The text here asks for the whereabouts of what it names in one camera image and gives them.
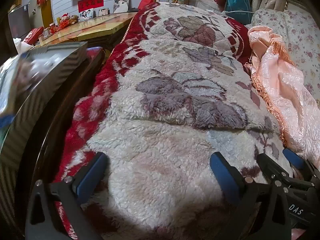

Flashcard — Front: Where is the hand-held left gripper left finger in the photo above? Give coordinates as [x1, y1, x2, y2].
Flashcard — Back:
[24, 152, 108, 240]

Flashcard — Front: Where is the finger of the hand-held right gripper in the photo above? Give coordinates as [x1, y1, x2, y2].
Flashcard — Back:
[283, 148, 320, 180]
[257, 153, 313, 190]

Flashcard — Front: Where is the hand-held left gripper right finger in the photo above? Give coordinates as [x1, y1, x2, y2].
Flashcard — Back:
[210, 152, 293, 240]

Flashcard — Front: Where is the striped cardboard box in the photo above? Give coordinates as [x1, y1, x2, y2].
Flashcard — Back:
[0, 41, 88, 230]

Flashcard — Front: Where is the white snack packet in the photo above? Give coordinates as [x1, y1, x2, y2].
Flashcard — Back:
[15, 52, 60, 98]

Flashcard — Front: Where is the floral red cream fleece blanket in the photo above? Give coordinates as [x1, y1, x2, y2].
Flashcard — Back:
[54, 1, 294, 240]

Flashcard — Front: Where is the pink satin fringed cloth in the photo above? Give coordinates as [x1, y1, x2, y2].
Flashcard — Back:
[244, 26, 320, 160]

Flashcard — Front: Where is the dark wooden chair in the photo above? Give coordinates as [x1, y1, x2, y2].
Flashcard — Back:
[15, 47, 105, 230]

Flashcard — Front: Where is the glossy wooden cabinet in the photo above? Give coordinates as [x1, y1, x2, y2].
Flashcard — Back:
[32, 12, 138, 49]

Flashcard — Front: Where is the red gift box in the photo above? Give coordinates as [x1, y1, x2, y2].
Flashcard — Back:
[25, 27, 44, 46]

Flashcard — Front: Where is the blue bag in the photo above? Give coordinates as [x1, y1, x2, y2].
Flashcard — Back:
[224, 0, 253, 24]

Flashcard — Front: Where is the yellow wooden door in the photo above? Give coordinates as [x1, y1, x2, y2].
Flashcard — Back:
[40, 0, 54, 28]

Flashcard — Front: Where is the large wedding photo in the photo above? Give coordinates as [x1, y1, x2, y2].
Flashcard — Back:
[113, 0, 130, 14]

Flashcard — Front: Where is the small couple photo frame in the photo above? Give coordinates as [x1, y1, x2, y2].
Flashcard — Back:
[79, 8, 94, 22]

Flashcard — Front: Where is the red wall banner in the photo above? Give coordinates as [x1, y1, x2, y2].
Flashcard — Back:
[78, 0, 104, 13]

